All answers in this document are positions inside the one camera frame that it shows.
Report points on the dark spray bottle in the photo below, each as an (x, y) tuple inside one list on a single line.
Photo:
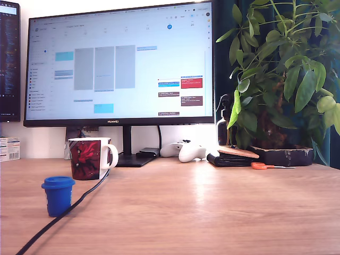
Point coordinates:
[(222, 130)]

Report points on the small black hub box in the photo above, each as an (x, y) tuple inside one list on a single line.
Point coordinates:
[(148, 152)]

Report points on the red floral coffee mug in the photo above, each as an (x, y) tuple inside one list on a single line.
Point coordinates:
[(86, 159)]

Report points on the black leather wallet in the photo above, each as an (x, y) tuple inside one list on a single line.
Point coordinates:
[(228, 160)]

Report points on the black rectangular planter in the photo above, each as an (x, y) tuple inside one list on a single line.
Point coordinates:
[(284, 157)]

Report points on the white medicine box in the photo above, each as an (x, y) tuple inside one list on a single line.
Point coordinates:
[(9, 150)]

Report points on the white game controller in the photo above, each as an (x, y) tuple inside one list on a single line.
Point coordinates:
[(188, 154)]

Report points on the black Huawei computer monitor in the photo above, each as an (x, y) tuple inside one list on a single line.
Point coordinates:
[(119, 66)]

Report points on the blue coffee capsule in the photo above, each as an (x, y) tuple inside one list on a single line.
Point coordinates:
[(57, 196)]

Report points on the green leafy houseplant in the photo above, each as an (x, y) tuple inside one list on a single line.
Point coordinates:
[(292, 66)]

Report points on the round cork coaster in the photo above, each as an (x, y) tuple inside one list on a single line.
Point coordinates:
[(239, 152)]

